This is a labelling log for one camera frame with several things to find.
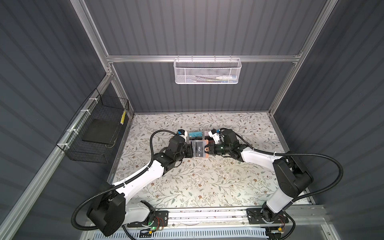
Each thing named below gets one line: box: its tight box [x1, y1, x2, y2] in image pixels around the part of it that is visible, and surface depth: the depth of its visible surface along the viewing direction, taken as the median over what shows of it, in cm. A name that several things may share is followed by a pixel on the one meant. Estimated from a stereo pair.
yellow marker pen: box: [120, 110, 127, 125], surface depth 84 cm
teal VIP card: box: [189, 131, 203, 138], surface depth 98 cm
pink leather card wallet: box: [189, 139, 209, 158], surface depth 84 cm
